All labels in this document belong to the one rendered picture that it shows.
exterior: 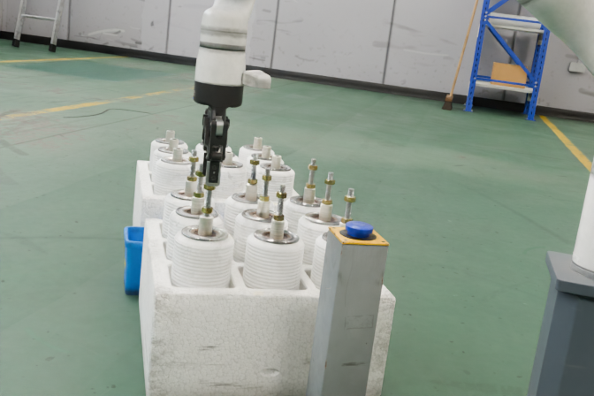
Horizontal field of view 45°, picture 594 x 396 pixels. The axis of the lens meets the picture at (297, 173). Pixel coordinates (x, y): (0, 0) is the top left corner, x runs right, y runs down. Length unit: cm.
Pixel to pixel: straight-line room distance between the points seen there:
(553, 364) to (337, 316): 32
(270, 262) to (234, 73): 30
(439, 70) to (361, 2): 104
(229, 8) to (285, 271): 42
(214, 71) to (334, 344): 43
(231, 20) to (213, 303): 43
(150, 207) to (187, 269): 51
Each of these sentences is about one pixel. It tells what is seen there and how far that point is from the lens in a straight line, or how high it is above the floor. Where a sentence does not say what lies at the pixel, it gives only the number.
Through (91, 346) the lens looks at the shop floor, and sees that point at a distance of 134.
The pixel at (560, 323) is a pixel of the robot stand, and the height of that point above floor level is 23.
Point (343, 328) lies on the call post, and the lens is 103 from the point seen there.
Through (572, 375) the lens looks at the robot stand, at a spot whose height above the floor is 16.
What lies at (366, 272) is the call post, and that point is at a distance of 101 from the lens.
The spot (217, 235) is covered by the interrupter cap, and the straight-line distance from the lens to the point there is 115.
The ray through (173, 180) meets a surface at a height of 21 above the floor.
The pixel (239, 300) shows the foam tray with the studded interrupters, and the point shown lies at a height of 17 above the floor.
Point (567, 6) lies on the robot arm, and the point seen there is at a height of 66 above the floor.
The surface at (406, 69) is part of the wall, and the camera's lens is 737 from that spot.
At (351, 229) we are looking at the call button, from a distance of 100.
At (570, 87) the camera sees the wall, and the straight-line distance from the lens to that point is 741.
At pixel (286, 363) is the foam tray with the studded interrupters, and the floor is 6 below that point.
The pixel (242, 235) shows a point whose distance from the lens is 126.
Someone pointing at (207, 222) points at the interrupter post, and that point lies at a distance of 114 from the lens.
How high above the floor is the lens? 60
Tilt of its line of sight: 12 degrees down
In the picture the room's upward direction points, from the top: 7 degrees clockwise
